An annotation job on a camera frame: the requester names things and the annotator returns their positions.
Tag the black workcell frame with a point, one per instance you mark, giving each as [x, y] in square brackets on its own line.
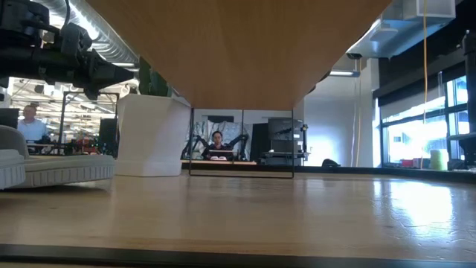
[89, 93]

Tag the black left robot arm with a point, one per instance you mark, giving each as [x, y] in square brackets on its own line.
[37, 61]

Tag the black bag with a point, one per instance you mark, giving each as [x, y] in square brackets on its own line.
[330, 163]

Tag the black equipment rack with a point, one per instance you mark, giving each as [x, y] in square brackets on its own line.
[279, 137]

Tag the black monitor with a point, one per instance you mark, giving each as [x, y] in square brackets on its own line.
[9, 118]

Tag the ceiling light strip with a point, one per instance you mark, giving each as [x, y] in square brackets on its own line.
[344, 73]

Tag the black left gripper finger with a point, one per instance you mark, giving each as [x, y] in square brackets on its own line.
[108, 71]
[122, 79]

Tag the white hexagonal plant pot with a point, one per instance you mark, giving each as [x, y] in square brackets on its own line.
[152, 137]

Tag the silver foil sheet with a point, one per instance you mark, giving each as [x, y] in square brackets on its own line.
[227, 128]

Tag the silver spiral ceiling duct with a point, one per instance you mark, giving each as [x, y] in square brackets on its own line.
[108, 41]

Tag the large window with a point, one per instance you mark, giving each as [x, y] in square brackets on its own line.
[416, 137]

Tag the black aluminium table frame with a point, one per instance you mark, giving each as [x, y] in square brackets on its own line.
[334, 170]

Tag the person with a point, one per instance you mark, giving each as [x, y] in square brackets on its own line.
[216, 138]
[32, 128]

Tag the yellow-green roll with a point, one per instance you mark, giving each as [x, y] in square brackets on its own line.
[437, 160]

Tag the wooden table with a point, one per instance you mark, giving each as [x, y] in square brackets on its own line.
[193, 162]

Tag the red box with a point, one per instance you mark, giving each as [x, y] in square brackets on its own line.
[407, 163]

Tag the grey ceiling air duct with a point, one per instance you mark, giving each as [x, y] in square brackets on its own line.
[401, 33]

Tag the black stand pole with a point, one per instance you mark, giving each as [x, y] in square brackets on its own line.
[470, 82]

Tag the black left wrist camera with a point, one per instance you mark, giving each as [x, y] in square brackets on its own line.
[76, 37]

